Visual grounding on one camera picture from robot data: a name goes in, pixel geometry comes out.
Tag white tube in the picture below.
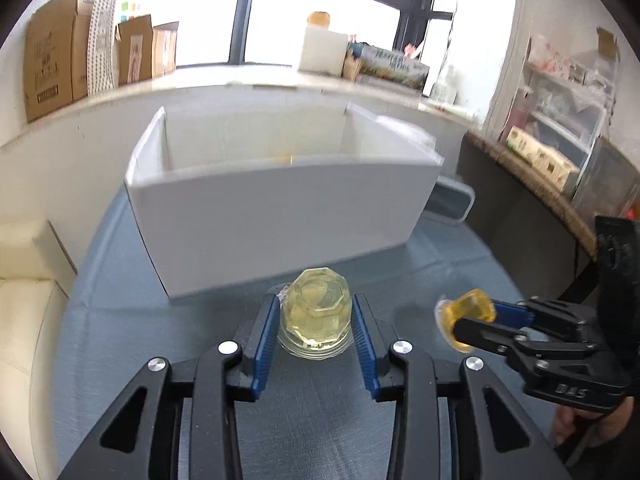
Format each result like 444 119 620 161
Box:
420 100 476 124

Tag cardboard piece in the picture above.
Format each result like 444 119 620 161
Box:
596 27 621 64

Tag cream leather sofa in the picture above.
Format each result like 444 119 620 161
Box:
0 217 79 467

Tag white plastic bottle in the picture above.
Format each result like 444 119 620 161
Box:
431 66 458 106

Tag clear plastic drawer unit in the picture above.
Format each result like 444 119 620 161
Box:
520 35 619 161

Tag yellow tissue boxes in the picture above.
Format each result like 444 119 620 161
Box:
502 126 581 192

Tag grey tray with white rim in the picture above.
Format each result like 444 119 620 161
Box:
425 175 475 224

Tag pink floral packet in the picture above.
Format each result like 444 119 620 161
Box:
529 35 567 69

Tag polka dot paper bag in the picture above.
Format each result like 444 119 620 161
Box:
86 0 126 96

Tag small cardboard box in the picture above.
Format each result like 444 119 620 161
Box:
152 21 180 77

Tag printed landscape box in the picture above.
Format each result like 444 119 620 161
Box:
356 42 431 92

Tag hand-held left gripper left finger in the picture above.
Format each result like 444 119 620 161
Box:
57 292 282 480

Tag large cardboard box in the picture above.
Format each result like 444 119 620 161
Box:
22 0 96 123

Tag open cardboard box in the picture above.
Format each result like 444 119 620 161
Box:
117 14 154 86

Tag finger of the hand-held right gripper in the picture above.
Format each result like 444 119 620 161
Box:
452 316 540 362
492 299 590 335

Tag wooden desk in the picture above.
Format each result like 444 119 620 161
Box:
456 130 640 273

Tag white storage box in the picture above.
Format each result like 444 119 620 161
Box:
124 102 445 301

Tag yellow jelly cup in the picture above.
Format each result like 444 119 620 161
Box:
276 268 353 361
434 289 497 353

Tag white foam box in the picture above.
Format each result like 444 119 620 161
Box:
300 26 348 77

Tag blue grey table cloth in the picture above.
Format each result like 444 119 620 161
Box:
50 192 556 480

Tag clear plastic bag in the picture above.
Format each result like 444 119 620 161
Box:
375 115 437 152

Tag person's right hand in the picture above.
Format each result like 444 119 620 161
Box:
552 400 633 461

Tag clear plastic container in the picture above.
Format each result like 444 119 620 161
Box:
572 137 640 222

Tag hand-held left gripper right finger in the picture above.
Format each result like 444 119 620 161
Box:
351 292 573 480

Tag black window frame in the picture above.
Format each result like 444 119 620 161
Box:
145 0 461 69

